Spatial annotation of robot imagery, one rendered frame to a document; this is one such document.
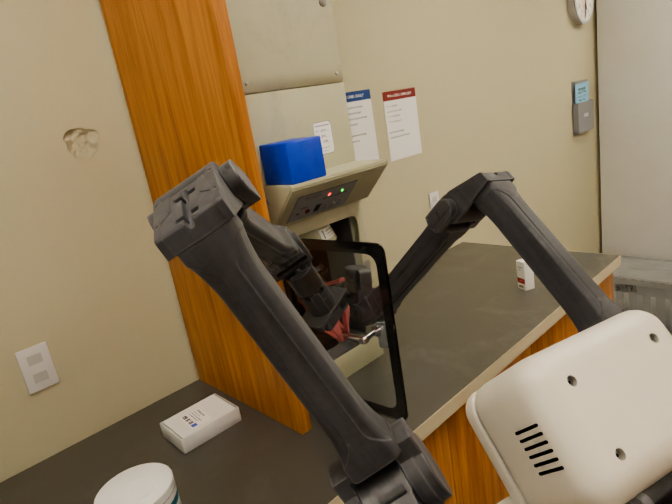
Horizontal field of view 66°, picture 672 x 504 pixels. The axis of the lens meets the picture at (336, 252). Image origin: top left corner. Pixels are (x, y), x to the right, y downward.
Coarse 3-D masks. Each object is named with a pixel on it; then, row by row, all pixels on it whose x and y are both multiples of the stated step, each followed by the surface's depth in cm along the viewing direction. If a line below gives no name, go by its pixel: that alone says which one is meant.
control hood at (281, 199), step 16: (368, 160) 132; (384, 160) 128; (336, 176) 117; (352, 176) 122; (368, 176) 127; (272, 192) 113; (288, 192) 109; (304, 192) 112; (352, 192) 129; (368, 192) 135; (272, 208) 115; (288, 208) 114; (288, 224) 120
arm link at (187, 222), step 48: (192, 192) 51; (192, 240) 47; (240, 240) 48; (240, 288) 49; (288, 336) 50; (288, 384) 52; (336, 384) 52; (336, 432) 53; (384, 432) 54; (336, 480) 55; (432, 480) 54
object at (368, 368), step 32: (320, 256) 111; (352, 256) 105; (384, 256) 100; (352, 288) 107; (384, 288) 102; (352, 320) 110; (384, 320) 104; (352, 352) 114; (384, 352) 107; (352, 384) 117; (384, 384) 110
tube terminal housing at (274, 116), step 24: (264, 96) 115; (288, 96) 120; (312, 96) 125; (336, 96) 130; (264, 120) 116; (288, 120) 120; (312, 120) 125; (336, 120) 131; (336, 144) 132; (312, 216) 128; (336, 216) 134; (360, 216) 140; (360, 240) 141
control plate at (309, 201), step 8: (344, 184) 122; (352, 184) 125; (320, 192) 117; (328, 192) 120; (336, 192) 123; (344, 192) 125; (304, 200) 115; (312, 200) 118; (320, 200) 120; (328, 200) 123; (336, 200) 126; (344, 200) 129; (296, 208) 116; (304, 208) 118; (312, 208) 121; (320, 208) 124; (328, 208) 127; (296, 216) 119; (304, 216) 122
